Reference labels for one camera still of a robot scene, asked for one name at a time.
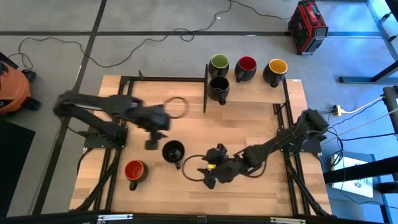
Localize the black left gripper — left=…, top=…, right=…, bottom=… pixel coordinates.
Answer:
left=129, top=98, right=171, bottom=151

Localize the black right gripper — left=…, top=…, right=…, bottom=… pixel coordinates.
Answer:
left=198, top=142, right=249, bottom=190

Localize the black mug orange inside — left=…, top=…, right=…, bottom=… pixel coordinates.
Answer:
left=124, top=159, right=149, bottom=192

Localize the black mug green inside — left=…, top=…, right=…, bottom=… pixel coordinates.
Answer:
left=208, top=54, right=230, bottom=78

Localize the black mug red inside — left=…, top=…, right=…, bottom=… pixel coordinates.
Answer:
left=234, top=55, right=257, bottom=83

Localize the black mug yellow inside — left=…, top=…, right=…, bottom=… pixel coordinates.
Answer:
left=262, top=58, right=289, bottom=88

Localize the wooden shelf board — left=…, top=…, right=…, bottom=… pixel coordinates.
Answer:
left=207, top=67, right=287, bottom=104

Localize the white cardboard box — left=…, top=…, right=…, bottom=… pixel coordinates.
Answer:
left=330, top=154, right=374, bottom=199

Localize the black desk crossbar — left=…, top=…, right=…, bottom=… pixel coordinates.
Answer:
left=323, top=155, right=398, bottom=185

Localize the black floor mat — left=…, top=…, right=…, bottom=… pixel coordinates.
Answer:
left=0, top=119, right=36, bottom=218

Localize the orange shop vacuum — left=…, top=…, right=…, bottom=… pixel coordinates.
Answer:
left=0, top=60, right=42, bottom=116

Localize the black table foot bar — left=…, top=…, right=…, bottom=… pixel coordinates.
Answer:
left=338, top=60, right=398, bottom=85

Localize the red black power station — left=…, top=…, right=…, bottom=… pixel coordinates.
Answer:
left=288, top=0, right=329, bottom=56

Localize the black desk upright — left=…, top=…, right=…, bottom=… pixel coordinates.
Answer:
left=382, top=86, right=398, bottom=134

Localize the black looped gripper cable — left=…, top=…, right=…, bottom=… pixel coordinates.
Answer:
left=164, top=96, right=190, bottom=119
left=181, top=154, right=208, bottom=182

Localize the black aluminium table frame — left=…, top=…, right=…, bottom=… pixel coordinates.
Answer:
left=70, top=74, right=333, bottom=218

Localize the silver metal bracket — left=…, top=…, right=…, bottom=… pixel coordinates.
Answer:
left=97, top=213, right=134, bottom=222
left=269, top=217, right=307, bottom=224

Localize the long black floor cable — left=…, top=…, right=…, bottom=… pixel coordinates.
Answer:
left=7, top=0, right=293, bottom=70

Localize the white power cable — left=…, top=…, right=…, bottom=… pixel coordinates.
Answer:
left=340, top=96, right=386, bottom=114

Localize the black power cable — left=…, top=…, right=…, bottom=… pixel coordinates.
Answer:
left=360, top=132, right=398, bottom=139

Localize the grey metal rack frame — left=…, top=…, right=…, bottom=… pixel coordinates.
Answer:
left=366, top=0, right=398, bottom=62

